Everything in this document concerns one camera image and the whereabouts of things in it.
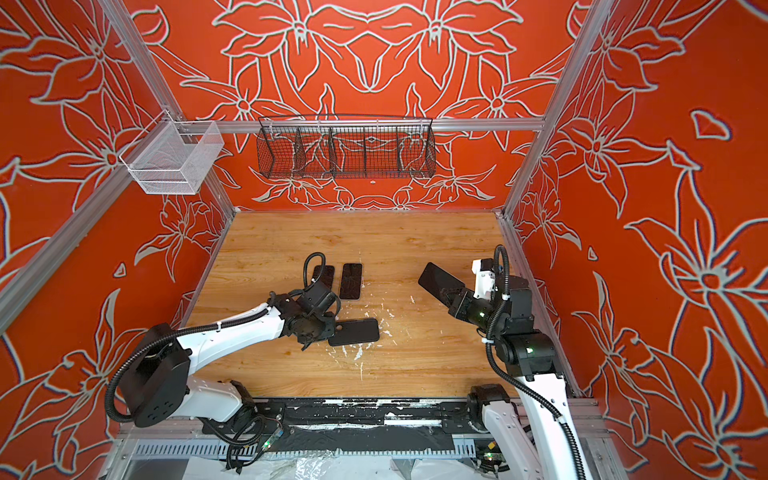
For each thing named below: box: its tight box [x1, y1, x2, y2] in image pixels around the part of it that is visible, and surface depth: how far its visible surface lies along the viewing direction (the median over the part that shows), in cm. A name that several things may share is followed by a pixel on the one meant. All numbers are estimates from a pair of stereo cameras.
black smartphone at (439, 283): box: [417, 262, 466, 306], surface depth 71 cm
